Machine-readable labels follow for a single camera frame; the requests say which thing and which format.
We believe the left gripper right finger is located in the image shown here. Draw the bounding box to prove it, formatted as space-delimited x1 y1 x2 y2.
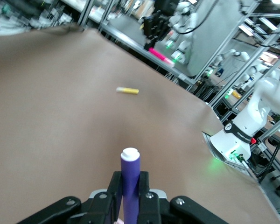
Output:
137 172 164 224

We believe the pink marker pen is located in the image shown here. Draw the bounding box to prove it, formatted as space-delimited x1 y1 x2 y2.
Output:
148 47 175 68

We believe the purple marker pen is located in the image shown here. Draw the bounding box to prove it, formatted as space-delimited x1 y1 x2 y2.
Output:
119 147 140 224

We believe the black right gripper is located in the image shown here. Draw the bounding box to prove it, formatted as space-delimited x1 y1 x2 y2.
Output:
142 11 172 49

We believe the yellow marker pen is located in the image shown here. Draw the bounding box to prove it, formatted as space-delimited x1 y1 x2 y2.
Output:
116 86 140 95

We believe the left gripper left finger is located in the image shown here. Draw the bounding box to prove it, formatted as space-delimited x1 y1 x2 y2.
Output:
72 172 122 224

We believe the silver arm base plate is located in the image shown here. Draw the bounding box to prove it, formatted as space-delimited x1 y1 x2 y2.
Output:
202 131 259 182

